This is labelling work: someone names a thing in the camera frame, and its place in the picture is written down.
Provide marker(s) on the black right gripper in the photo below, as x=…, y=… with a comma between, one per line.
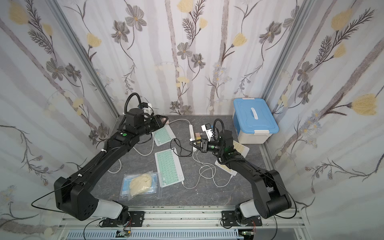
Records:
x=202, y=145

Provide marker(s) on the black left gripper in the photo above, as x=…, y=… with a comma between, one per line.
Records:
x=160, y=122

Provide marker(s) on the white power strip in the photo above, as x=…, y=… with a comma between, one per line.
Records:
x=192, y=133

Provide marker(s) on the green wireless keyboard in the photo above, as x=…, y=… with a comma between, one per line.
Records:
x=169, y=168
x=163, y=135

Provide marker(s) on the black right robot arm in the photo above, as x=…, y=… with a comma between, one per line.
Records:
x=270, y=196

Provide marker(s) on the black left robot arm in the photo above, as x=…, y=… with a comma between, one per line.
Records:
x=73, y=194

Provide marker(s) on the blue lid storage box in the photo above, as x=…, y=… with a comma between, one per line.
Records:
x=253, y=121

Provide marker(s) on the bagged blue masks and gloves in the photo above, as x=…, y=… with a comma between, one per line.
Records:
x=141, y=186

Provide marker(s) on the yellow wireless keyboard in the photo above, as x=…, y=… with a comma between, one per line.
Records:
x=231, y=156

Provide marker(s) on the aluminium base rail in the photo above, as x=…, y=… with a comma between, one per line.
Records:
x=211, y=222

